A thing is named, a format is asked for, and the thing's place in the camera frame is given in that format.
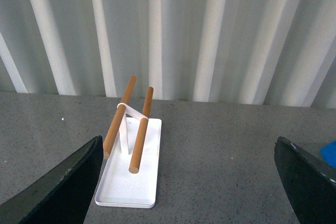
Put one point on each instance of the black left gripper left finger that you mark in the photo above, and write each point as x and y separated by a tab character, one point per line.
64	194

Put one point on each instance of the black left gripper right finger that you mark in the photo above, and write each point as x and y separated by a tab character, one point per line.
308	181

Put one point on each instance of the blue microfiber cloth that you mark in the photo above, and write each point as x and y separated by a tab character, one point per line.
328	154

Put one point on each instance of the white towel rack with wooden rods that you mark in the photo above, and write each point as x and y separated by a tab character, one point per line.
131	148

